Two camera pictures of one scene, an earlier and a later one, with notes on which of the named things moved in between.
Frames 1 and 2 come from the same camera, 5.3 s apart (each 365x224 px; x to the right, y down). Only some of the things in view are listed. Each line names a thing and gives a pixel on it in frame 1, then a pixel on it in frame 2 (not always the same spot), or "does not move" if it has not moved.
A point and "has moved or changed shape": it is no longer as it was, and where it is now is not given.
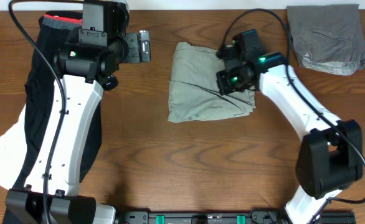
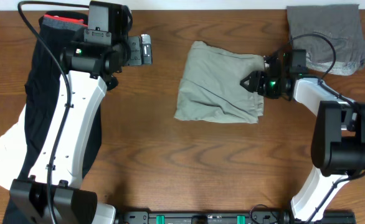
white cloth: [9, 155] does not move
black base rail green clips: [228, 217] does not move
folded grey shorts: [329, 38] does not move
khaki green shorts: [194, 92] has moved or changed shape
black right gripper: [224, 89] to [253, 84]
